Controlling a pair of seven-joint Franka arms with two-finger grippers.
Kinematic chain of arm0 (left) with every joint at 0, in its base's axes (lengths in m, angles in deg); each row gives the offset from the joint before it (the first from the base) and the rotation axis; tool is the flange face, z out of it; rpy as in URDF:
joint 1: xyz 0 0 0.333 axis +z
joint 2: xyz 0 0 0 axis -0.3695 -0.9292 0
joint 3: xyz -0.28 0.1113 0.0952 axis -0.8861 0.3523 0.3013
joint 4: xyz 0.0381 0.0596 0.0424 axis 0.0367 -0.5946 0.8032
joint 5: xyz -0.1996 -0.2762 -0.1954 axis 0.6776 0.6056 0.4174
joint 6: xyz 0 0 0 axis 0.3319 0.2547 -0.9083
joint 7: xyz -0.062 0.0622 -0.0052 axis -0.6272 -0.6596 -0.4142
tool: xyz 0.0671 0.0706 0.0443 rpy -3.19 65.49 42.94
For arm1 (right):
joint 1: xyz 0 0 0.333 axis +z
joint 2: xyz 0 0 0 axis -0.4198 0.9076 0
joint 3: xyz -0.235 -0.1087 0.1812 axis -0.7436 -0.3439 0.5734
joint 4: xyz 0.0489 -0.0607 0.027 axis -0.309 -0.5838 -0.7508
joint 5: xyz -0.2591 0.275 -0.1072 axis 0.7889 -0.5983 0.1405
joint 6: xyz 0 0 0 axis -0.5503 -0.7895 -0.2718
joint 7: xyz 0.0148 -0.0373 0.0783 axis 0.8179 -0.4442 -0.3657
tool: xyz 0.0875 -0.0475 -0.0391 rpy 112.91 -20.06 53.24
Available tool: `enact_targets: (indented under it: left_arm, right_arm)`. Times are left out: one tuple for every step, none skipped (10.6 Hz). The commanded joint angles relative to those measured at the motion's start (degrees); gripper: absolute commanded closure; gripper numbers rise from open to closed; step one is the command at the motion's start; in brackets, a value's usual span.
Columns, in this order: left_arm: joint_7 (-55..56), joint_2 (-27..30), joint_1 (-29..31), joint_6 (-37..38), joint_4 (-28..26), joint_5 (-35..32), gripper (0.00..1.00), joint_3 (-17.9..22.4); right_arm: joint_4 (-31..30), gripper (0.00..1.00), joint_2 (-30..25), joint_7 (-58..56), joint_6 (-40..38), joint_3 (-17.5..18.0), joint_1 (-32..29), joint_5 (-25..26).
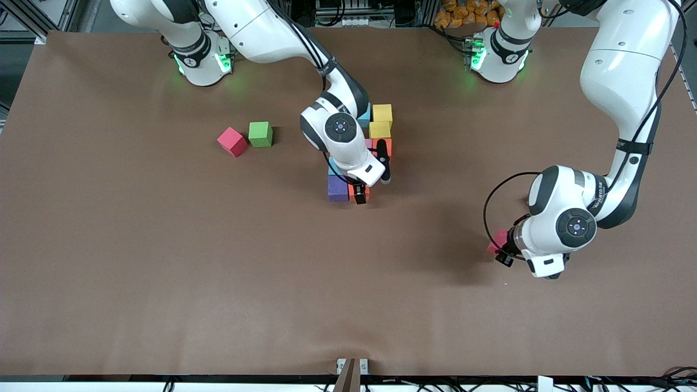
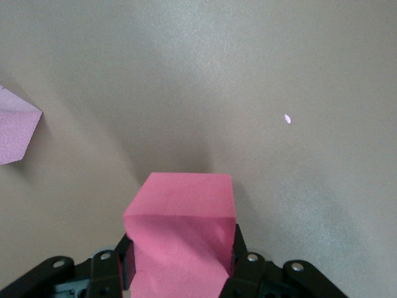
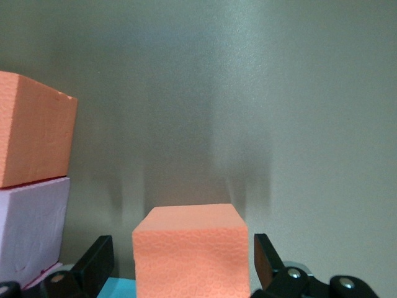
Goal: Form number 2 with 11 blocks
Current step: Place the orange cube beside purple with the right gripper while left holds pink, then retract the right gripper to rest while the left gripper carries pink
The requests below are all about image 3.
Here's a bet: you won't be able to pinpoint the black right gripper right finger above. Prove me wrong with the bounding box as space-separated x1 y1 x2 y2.
251 233 383 298

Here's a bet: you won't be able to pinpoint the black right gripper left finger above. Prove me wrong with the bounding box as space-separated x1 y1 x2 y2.
0 235 115 298

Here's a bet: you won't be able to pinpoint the blue foam cube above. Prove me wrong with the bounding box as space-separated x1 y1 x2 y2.
96 277 138 298

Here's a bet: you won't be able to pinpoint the orange foam cube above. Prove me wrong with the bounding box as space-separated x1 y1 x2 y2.
132 204 251 298
0 70 79 189

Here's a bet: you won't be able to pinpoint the brown table cover sheet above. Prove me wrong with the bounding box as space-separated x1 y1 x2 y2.
0 0 397 298

